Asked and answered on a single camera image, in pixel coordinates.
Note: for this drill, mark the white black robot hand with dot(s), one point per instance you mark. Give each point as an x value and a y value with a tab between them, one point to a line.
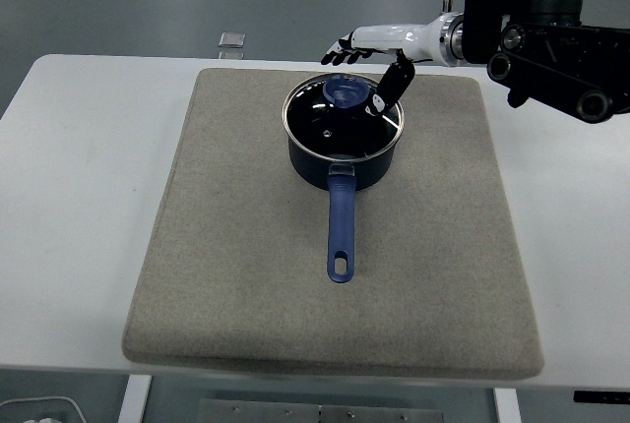
389	37

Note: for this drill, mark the glass pot lid blue knob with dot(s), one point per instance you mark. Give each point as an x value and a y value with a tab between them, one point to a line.
315	118

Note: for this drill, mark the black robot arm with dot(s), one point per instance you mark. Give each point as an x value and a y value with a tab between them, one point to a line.
546	49

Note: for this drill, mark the silver square floor plate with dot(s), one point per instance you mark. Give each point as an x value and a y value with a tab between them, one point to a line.
232	39

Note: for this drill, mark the beige fabric mat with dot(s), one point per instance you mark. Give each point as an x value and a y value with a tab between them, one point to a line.
246	270

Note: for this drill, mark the grey metal plate with screws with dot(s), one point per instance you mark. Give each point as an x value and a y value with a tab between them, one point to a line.
320	413

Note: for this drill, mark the white table leg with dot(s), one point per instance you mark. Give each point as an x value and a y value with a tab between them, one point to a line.
507	408
134	401

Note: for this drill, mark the black bar under table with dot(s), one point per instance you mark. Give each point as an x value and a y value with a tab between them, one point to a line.
603	396

